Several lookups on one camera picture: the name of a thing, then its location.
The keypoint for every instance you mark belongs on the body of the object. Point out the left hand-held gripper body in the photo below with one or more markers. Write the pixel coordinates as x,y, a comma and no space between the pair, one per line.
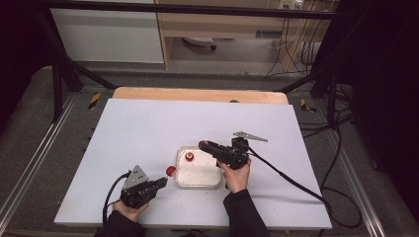
136,192

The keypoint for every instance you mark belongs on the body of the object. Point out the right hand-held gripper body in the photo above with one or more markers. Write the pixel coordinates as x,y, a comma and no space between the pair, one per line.
237,156

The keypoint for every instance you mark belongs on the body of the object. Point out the square metal tray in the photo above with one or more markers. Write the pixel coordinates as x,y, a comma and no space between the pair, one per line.
197,174

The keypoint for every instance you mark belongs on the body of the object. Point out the person's left hand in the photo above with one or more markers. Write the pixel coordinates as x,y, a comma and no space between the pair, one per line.
130,210

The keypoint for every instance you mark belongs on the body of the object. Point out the person's right hand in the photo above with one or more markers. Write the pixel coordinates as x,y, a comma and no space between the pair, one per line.
237,179

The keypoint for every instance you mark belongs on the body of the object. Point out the white table board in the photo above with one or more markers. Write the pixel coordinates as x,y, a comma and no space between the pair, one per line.
148,131

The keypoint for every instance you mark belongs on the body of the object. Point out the wooden table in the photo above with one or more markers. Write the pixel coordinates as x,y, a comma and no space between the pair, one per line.
197,94

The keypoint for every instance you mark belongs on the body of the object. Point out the white chair base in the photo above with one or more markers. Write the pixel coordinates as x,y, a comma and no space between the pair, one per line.
199,41

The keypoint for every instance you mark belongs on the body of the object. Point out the wooden desk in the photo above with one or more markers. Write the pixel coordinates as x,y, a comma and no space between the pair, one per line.
224,26

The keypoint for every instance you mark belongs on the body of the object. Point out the white cabinet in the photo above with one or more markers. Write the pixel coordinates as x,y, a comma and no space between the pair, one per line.
105,36

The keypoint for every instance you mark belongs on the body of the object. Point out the white power strip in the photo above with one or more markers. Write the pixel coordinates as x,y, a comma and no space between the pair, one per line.
290,4

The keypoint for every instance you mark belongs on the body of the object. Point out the aluminium rail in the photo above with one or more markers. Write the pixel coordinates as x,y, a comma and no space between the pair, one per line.
357,184
36,154

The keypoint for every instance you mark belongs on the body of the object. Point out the black metal frame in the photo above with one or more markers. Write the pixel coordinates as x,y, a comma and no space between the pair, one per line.
59,75

